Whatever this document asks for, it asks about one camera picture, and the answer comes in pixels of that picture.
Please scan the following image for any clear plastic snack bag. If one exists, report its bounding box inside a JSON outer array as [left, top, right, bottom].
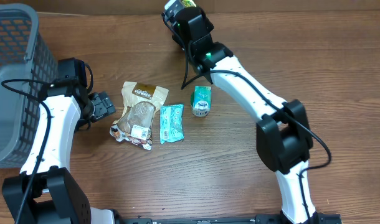
[[110, 82, 169, 151]]

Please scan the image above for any small teal packet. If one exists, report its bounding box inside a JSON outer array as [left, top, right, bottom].
[[160, 104, 184, 144]]

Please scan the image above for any green lid glass jar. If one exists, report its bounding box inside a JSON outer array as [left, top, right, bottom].
[[191, 93, 211, 117]]

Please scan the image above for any green white tissue pack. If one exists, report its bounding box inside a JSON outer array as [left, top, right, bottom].
[[192, 86, 212, 111]]

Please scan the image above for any yellow dish soap bottle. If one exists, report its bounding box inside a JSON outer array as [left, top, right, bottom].
[[181, 0, 197, 7]]

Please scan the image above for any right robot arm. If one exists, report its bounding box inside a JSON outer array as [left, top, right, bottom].
[[164, 2, 316, 223]]

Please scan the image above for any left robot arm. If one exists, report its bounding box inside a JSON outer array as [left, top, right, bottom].
[[2, 58, 120, 224]]

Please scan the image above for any white barcode scanner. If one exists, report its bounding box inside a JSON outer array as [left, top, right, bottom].
[[164, 0, 185, 17]]

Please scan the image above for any grey plastic mesh basket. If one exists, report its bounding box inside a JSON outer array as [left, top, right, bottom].
[[0, 4, 57, 169]]

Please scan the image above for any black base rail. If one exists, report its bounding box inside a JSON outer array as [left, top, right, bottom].
[[115, 213, 343, 224]]

